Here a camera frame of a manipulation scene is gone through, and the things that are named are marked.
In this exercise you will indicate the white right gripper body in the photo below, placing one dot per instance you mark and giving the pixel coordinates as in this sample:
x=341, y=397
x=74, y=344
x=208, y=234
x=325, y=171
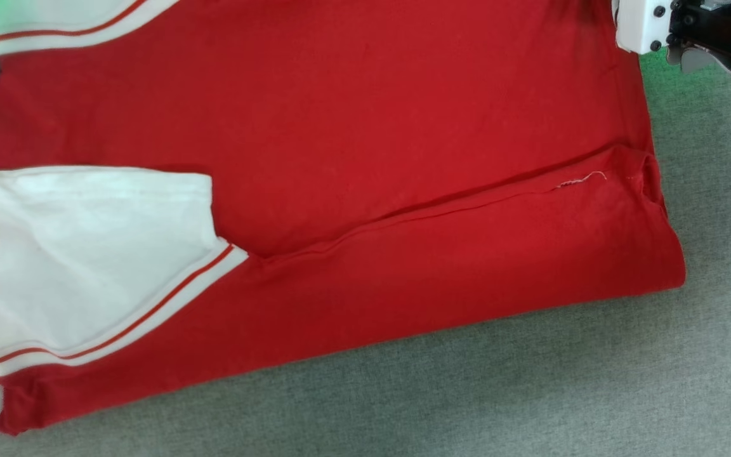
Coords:
x=689, y=25

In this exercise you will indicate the red white Bulls jersey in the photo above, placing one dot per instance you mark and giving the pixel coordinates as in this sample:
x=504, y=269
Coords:
x=372, y=158

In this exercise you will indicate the grey fabric sofa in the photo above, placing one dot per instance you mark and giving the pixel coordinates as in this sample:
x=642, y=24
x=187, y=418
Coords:
x=530, y=393

